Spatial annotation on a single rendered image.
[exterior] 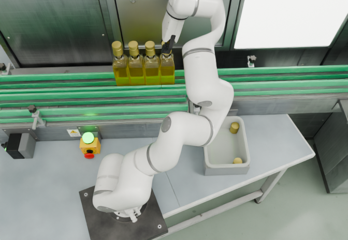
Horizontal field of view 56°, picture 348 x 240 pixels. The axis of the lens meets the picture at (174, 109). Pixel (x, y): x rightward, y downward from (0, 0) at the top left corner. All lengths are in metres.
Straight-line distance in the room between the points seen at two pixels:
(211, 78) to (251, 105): 0.65
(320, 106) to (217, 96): 0.81
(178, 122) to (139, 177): 0.20
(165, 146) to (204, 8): 0.39
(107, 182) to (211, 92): 0.41
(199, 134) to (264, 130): 0.67
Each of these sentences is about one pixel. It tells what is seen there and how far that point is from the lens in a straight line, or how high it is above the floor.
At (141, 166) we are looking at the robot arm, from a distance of 0.89.
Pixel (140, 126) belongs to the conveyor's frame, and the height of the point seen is 0.85.
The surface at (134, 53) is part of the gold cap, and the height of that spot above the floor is 1.13.
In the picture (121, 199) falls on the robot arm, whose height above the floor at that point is 1.14.
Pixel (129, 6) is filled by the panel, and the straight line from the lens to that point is 1.22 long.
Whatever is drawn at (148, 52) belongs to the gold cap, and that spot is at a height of 1.14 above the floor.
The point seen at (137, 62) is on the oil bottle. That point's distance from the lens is 1.20.
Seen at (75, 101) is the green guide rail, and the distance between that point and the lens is 1.37.
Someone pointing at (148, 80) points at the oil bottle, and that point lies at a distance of 1.27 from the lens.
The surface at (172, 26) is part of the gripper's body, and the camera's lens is 1.04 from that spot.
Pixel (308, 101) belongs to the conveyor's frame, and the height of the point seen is 0.86.
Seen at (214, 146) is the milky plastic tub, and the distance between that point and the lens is 1.37.
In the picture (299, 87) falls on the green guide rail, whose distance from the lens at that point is 1.42.
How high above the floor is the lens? 1.99
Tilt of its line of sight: 57 degrees down
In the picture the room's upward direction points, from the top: straight up
